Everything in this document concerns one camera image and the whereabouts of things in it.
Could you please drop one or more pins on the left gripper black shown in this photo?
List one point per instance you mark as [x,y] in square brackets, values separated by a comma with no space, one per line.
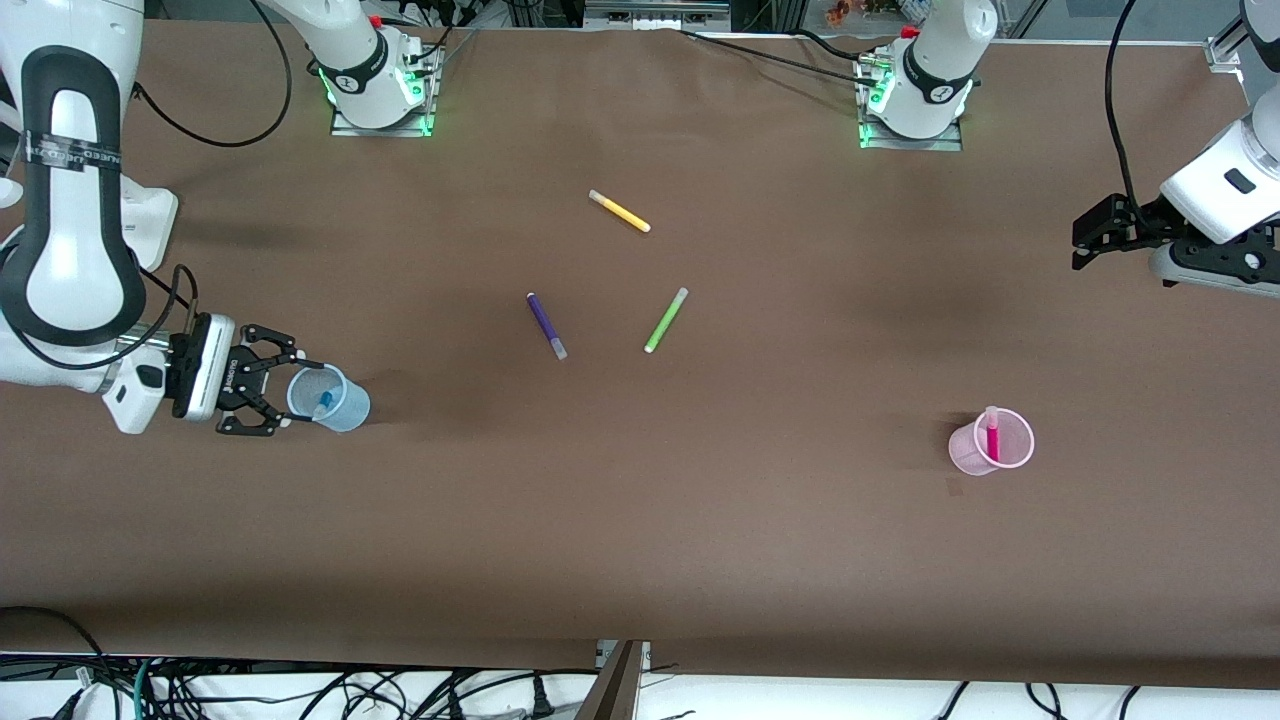
[1138,222]

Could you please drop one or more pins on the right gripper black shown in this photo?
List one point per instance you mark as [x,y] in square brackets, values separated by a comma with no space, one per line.
[237,377]

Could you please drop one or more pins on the blue marker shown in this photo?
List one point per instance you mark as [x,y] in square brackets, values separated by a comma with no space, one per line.
[325,403]

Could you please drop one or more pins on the pink marker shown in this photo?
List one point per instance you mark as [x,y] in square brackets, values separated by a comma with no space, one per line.
[992,435]

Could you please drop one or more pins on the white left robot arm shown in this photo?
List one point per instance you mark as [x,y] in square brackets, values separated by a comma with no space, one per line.
[1230,170]

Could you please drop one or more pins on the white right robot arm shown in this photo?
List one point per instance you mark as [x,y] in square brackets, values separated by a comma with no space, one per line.
[80,250]

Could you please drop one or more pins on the light blue plastic cup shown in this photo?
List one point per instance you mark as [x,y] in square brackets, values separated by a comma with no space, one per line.
[350,412]

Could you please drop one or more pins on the white stand with pole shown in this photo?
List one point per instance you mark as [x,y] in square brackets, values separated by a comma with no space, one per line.
[155,230]

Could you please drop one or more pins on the light pink plastic cup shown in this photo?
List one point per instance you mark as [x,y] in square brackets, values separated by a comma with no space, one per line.
[965,452]

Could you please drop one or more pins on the purple marker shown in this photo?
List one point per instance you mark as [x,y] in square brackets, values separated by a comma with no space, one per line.
[546,325]

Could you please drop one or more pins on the yellow marker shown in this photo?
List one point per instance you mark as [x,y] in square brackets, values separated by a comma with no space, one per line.
[620,211]

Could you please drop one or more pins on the brown table cover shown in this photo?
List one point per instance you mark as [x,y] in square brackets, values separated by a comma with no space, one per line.
[640,520]

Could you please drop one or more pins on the green marker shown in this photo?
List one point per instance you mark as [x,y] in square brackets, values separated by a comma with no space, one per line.
[666,320]

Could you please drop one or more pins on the black power plug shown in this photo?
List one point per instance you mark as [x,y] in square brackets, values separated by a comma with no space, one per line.
[540,697]

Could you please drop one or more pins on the dark table support beam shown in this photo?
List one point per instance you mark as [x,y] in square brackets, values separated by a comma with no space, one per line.
[610,690]

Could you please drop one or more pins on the grey background box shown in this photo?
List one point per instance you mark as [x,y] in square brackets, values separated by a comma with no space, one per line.
[655,12]

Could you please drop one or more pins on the aluminium frame profile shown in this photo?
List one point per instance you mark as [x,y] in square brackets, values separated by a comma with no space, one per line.
[1225,45]

